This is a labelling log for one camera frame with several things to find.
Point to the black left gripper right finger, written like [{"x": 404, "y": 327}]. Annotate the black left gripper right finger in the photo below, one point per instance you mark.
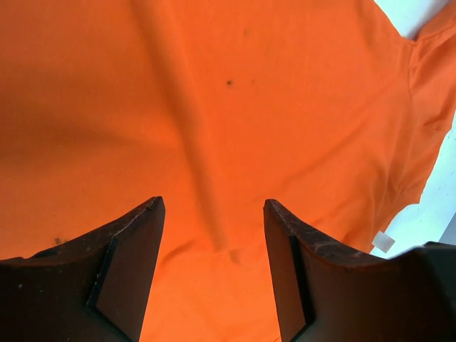
[{"x": 325, "y": 290}]

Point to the orange t shirt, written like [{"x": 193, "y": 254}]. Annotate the orange t shirt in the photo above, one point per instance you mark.
[{"x": 216, "y": 106}]

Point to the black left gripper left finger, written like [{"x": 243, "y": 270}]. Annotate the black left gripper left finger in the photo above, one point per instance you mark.
[{"x": 91, "y": 288}]

